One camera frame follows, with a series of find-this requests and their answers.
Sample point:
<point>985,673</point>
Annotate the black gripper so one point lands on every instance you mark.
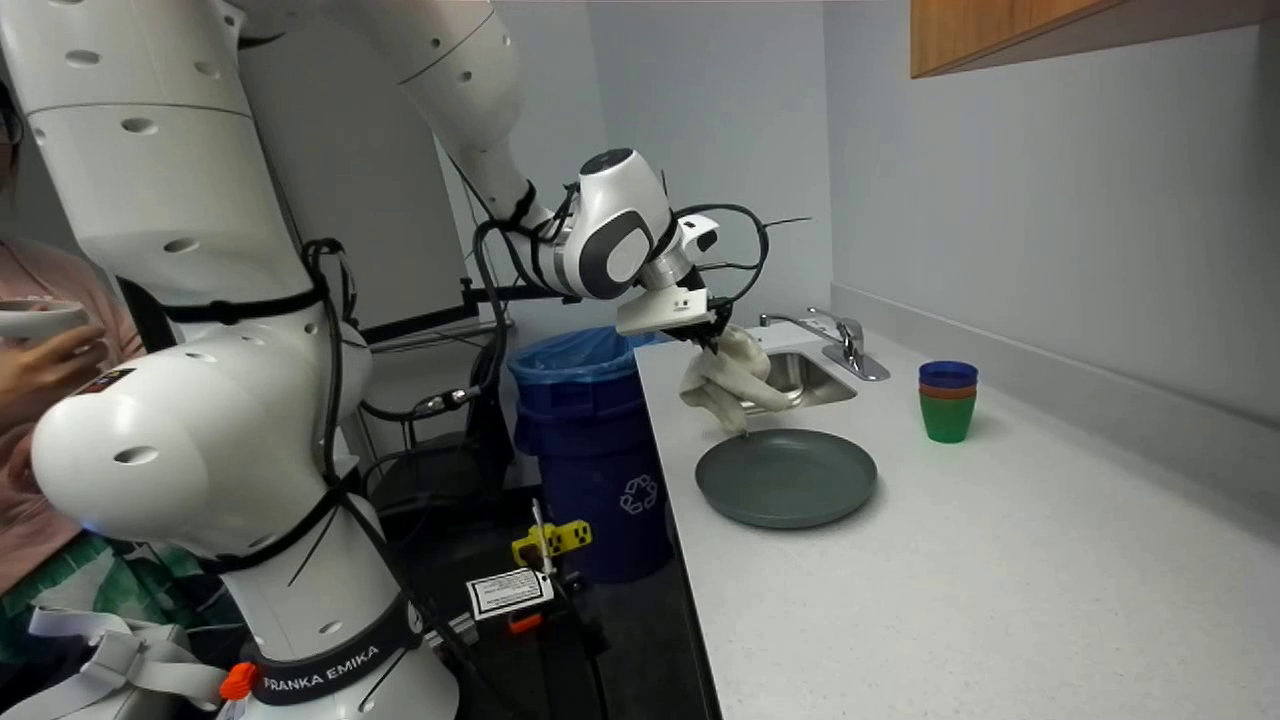
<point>711,327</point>

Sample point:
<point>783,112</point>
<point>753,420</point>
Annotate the cream white towel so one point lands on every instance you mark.
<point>735,380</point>

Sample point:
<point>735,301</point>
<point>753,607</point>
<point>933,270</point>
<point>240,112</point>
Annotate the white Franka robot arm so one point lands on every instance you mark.
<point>200,443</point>

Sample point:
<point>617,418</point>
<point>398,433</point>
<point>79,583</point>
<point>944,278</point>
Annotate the wooden cupboard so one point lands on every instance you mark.
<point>974,26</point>

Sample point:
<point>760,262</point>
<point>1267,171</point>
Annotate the steel sink basin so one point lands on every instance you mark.
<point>818,380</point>

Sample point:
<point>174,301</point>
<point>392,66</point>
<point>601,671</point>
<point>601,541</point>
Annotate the blue plastic bin liner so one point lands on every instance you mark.
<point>583,359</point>

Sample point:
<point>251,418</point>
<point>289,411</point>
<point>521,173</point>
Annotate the chrome faucet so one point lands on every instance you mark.
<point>841,351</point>

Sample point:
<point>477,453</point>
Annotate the dark green plate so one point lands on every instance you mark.
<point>784,478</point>

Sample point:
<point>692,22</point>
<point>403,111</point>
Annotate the blue recycling bin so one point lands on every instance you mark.
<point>594,467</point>

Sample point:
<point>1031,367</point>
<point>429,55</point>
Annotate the blue plastic cup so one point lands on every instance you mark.
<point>950,374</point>

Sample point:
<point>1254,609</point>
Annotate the orange plastic cup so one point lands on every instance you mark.
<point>950,395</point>

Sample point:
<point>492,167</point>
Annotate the green plastic cup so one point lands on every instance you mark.
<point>950,420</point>

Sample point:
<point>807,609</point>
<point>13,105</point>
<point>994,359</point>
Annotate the yellow clamp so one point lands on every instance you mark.
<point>550,541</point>

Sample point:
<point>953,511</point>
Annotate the white label tag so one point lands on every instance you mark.
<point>510,593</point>

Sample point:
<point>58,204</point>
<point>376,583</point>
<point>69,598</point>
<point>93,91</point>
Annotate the orange knob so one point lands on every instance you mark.
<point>237,683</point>

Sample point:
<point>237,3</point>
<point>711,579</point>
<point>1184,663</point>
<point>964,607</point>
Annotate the person in pink shirt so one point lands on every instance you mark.
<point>40,274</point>

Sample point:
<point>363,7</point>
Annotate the green patterned cloth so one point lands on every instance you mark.
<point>82,585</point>

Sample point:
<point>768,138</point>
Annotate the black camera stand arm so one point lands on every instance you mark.
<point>413,327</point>

